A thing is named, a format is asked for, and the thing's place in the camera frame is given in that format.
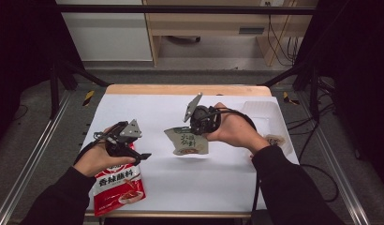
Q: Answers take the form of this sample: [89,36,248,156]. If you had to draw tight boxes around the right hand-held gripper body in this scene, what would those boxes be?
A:
[183,92,222,134]

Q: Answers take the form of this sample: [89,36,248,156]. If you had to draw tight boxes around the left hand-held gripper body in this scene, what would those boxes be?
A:
[93,119,143,157]

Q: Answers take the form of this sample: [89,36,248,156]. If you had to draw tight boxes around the beige green-topped pouch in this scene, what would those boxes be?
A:
[163,126,210,157]

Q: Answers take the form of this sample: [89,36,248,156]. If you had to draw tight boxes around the red seasoning packet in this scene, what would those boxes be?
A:
[92,142,147,218]

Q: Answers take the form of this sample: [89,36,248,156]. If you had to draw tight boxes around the clear plastic container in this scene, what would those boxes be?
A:
[241,100,294,158]

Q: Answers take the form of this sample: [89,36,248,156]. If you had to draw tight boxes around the person's right hand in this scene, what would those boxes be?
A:
[202,102,271,155]

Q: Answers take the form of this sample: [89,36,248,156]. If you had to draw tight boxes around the person's left hand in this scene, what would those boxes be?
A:
[73,144,137,178]

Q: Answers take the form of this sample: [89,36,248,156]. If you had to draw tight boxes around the white table sheet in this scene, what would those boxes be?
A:
[85,94,301,214]

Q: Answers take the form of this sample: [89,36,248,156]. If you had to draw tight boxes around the wooden table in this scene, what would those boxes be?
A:
[84,83,273,219]

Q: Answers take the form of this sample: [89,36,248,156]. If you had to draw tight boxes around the yellow black tape strip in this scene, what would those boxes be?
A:
[282,91,301,106]
[82,89,96,107]

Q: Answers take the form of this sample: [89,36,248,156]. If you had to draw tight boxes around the light wooden desk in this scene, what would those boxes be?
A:
[142,0,319,68]

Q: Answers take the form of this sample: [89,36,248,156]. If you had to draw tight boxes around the white cabinet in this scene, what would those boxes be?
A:
[56,0,154,62]

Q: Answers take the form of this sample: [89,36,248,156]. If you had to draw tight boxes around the black curtain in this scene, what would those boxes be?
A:
[294,0,384,188]
[0,0,85,148]

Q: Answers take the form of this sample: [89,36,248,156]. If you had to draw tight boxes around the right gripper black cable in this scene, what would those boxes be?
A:
[208,107,261,219]

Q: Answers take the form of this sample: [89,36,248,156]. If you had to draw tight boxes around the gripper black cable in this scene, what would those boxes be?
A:
[73,140,101,166]
[208,107,261,219]

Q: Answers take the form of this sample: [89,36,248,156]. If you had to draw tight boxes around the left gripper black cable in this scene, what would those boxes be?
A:
[73,140,101,166]

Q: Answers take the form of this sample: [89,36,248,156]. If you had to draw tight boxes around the hanging black cables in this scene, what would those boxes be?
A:
[266,1,302,67]

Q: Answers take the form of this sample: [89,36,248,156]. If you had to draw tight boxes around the black horizontal frame bar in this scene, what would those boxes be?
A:
[55,4,318,16]

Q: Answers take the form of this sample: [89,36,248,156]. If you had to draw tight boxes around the black floor cables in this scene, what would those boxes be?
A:
[287,102,339,203]

